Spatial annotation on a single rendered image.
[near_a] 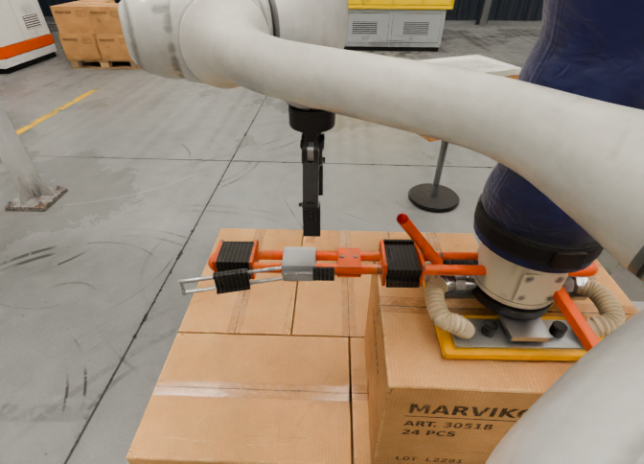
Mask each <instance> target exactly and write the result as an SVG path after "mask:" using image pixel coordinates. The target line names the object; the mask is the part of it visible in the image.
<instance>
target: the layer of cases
mask: <svg viewBox="0 0 644 464"><path fill-rule="evenodd" d="M421 233H422V234H423V236H424V237H425V239H426V240H427V241H428V242H429V244H430V245H431V246H432V247H433V249H435V250H436V251H440V252H477V250H478V247H479V245H478V243H477V241H476V239H475V237H474V235H473V233H428V232H421ZM383 239H387V240H412V239H411V238H410V237H409V236H408V234H407V233H406V232H389V233H388V232H380V231H333V230H320V237H305V236H304V231H303V230H286V229H239V228H221V229H220V231H219V233H218V237H217V239H216V242H215V244H214V247H213V249H212V251H211V254H210V256H209V258H210V257H211V255H212V254H213V253H215V252H216V250H217V248H218V245H219V241H220V240H224V241H225V242H254V241H255V240H258V243H259V249H260V250H284V248H285V247H286V246H293V247H316V250H329V251H337V248H338V247H359V248H360V251H375V250H379V248H380V240H383ZM360 275H361V277H337V274H335V275H334V281H283V275H281V273H256V277H255V279H254V280H260V279H266V278H273V277H280V276H282V280H280V281H273V282H266V283H260V284H253V285H250V290H240V291H234V292H227V293H221V294H217V290H207V291H202V292H195V293H194V295H193V297H192V300H191V302H190V305H189V307H188V310H187V311H186V313H185V316H184V318H183V321H182V323H181V325H180V328H179V330H178V333H177V335H176V337H175V340H174V342H173V345H172V348H171V351H170V352H169V355H168V357H167V359H166V362H165V364H164V367H163V369H162V371H161V374H160V376H159V379H158V381H157V383H156V386H155V388H154V390H153V392H152V394H151V397H150V399H149V403H148V405H147V408H146V410H145V413H144V415H143V417H142V420H141V422H140V425H139V427H138V429H137V431H136V433H135V436H134V438H133V440H132V443H131V445H130V448H129V450H128V452H127V455H126V460H127V461H128V463H129V464H371V452H370V433H369V414H368V396H367V378H366V359H365V340H364V338H365V329H366V320H367V312H368V303H369V294H370V286H371V277H372V274H360Z"/></svg>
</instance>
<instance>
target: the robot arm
mask: <svg viewBox="0 0 644 464"><path fill-rule="evenodd" d="M118 14H119V18H120V22H121V26H122V30H123V34H124V38H125V41H126V46H127V50H128V53H129V56H130V58H131V59H132V60H133V61H134V62H135V63H136V64H138V65H139V66H141V67H142V69H143V70H145V71H147V72H149V73H152V74H153V75H156V76H160V77H164V78H168V79H186V80H187V81H193V82H201V83H205V84H208V85H211V86H213V87H216V88H221V89H230V88H236V87H239V86H242V87H245V88H247V89H250V90H252V91H255V92H258V93H261V94H264V95H266V96H269V97H273V98H276V99H280V100H284V101H285V102H286V103H287V104H288V118H289V125H290V126H291V128H293V129H294V130H296V131H300V132H302V134H301V140H300V148H301V151H302V157H301V162H302V165H303V202H299V207H302V209H303V230H304V236H305V237H320V201H319V200H318V196H322V195H323V164H322V163H325V157H322V151H323V150H324V139H325V134H324V133H321V132H323V131H324V132H325V131H328V130H330V129H332V128H333V127H334V124H335V113H336V114H340V115H344V116H348V117H352V118H356V119H359V120H363V121H367V122H371V123H375V124H379V125H383V126H387V127H391V128H397V129H400V130H404V131H408V132H412V133H416V134H420V135H423V136H427V137H431V138H435V139H438V140H442V141H445V142H449V143H451V144H454V145H457V146H460V147H463V148H466V149H469V150H472V151H476V152H478V153H481V154H483V155H486V156H488V157H490V158H492V159H493V160H495V161H497V162H499V163H501V164H503V165H504V166H506V167H508V168H509V169H511V170H513V171H514V172H516V173H517V174H519V175H521V176H522V177H523V178H525V179H526V180H527V181H529V182H530V183H531V184H532V185H534V186H535V187H536V188H537V189H539V190H540V191H541V192H542V193H543V194H545V195H546V196H547V197H548V198H549V199H550V200H552V201H553V202H554V203H555V204H556V205H557V206H558V207H560V208H561V209H562V210H563V211H564V212H565V213H566V214H567V215H569V216H570V217H571V218H572V219H573V220H574V221H576V222H577V223H578V224H579V225H580V226H581V227H582V228H583V229H584V230H585V231H586V232H587V233H588V234H589V235H590V236H591V237H592V238H593V239H594V240H595V241H596V242H597V243H598V244H599V245H601V246H602V247H603V248H604V249H605V250H606V251H607V252H608V253H609V254H610V255H611V256H612V257H613V258H614V259H615V260H616V261H617V262H618V263H619V264H620V265H621V266H622V267H624V268H625V269H627V270H628V271H629V272H631V273H632V274H633V275H635V276H636V277H637V278H639V279H640V280H641V281H643V282H644V110H642V109H637V108H633V107H628V106H623V105H620V104H612V103H607V102H603V101H599V100H595V99H591V98H588V97H584V96H580V95H576V94H572V93H568V92H564V91H561V90H557V89H553V88H549V87H545V86H541V85H537V84H533V83H530V82H526V81H519V80H515V79H510V78H506V77H502V76H498V75H494V74H489V73H484V72H479V71H474V70H470V69H465V68H459V67H453V66H447V65H442V64H436V63H430V62H424V61H418V60H412V59H406V58H394V57H389V56H382V55H376V54H369V53H363V52H358V51H351V50H345V49H344V46H345V43H346V37H347V29H348V0H121V1H120V3H119V5H118ZM485 464H644V309H643V310H641V311H640V312H638V313H637V314H635V315H634V316H633V317H631V318H630V319H628V320H627V321H626V322H624V323H623V324H621V325H620V326H619V327H617V328H616V329H614V330H613V331H612V332H610V333H609V334H608V335H607V336H605V337H604V338H603V339H602V340H601V341H599V342H598V343H597V344H596V345H595V346H593V347H592V348H591V349H590V350H589V351H587V352H586V353H585V354H584V355H583V356H582V357H581V358H580V359H579V360H577V361H576V362H575V363H574V364H573V365H572V366H571V367H570V368H569V369H568V370H567V371H566V372H565V373H564V374H563V375H561V376H560V377H559V378H558V379H557V380H556V381H555V382H554V383H553V384H552V385H551V386H550V387H549V388H548V389H547V390H546V391H545V392H544V393H543V394H542V395H541V397H540V398H539V399H538V400H537V401H536V402H535V403H534V404H533V405H532V406H531V407H530V408H529V409H528V410H527V411H526V412H525V413H524V414H523V415H522V416H521V418H520V419H519V420H518V421H517V422H516V423H515V424H514V425H513V426H512V427H511V429H510V430H509V431H508V432H507V433H506V434H505V436H504V437H503V438H502V439H501V441H500V442H499V443H498V444H497V446H496V447H495V448H494V450H493V452H492V453H491V455H490V456H489V458H488V460H487V461H486V463H485Z"/></svg>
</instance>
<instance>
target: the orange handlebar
mask: <svg viewBox="0 0 644 464"><path fill-rule="evenodd" d="M215 253H216V252H215ZM215 253H213V254H212V255H211V257H210V258H209V262H208V266H209V267H210V269H211V270H214V269H213V265H212V261H213V258H214V255H215ZM283 254H284V250H257V260H283ZM437 254H438V255H439V256H440V257H441V259H442V260H443V261H444V260H445V259H446V260H447V259H449V260H453V259H454V260H456V259H457V260H459V259H460V260H478V252H437ZM316 261H336V264H325V263H315V266H316V267H334V274H337V277H361V275H360V274H382V264H362V263H361V261H374V262H379V261H380V252H379V251H360V248H359V247H338V248H337V251H329V250H316ZM278 266H281V269H279V270H272V271H266V272H259V273H281V271H282V263H254V268H253V269H259V268H266V267H278ZM598 268H599V267H598V266H597V264H596V262H595V261H594V262H593V263H592V264H591V265H590V266H589V267H587V268H585V269H582V270H579V271H576V272H570V273H568V277H588V276H594V275H595V274H596V273H597V272H598ZM486 274H487V271H486V269H485V267H484V266H482V265H426V267H425V275H486ZM553 299H554V301H555V303H556V304H557V306H558V307H559V309H560V310H561V312H562V314H563V316H564V317H565V319H566V320H567V322H568V324H569V325H570V327H571V328H572V330H573V331H574V333H575V335H576V336H577V338H578V339H579V340H580V342H581V343H582V345H583V346H584V348H585V349H586V351H589V350H590V349H591V348H592V347H593V346H595V345H596V344H597V343H598V342H599V341H600V339H599V338H598V336H597V335H596V334H595V333H594V332H593V330H592V329H591V327H590V326H589V324H588V323H587V321H586V319H585V318H584V317H583V315H582V314H581V312H580V311H579V309H578V308H577V306H576V305H575V303H574V302H573V301H572V299H571V298H570V296H569V295H568V293H567V292H566V290H565V289H564V287H562V288H561V290H558V291H556V292H555V293H554V295H553Z"/></svg>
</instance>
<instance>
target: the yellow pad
mask: <svg viewBox="0 0 644 464"><path fill-rule="evenodd" d="M463 316H464V317H466V318H467V319H468V320H469V321H470V322H471V323H472V324H473V326H474V335H473V337H471V338H470V339H463V338H460V337H458V336H456V335H454V334H452V333H448V332H447V331H442V330H441V329H440V328H439V327H437V326H435V325H434V326H435V329H436V333H437V337H438V339H439V343H440V347H441V350H442V354H443V357H444V359H456V360H576V361H577V360H579V359H580V358H581V357H582V356H583V355H584V354H585V353H586V352H587V351H586V349H585V348H584V346H583V345H582V343H581V342H580V340H579V339H578V338H577V336H576V335H575V333H574V331H573V330H572V328H571V327H570V325H569V324H568V322H567V320H566V319H565V317H564V316H541V317H540V318H541V320H542V321H543V323H544V325H545V327H546V328H547V330H548V332H549V334H550V335H551V336H552V338H551V340H550V341H510V340H509V338H508V336H507V334H506V332H505V330H504V327H503V325H502V323H501V321H500V319H499V316H498V315H463Z"/></svg>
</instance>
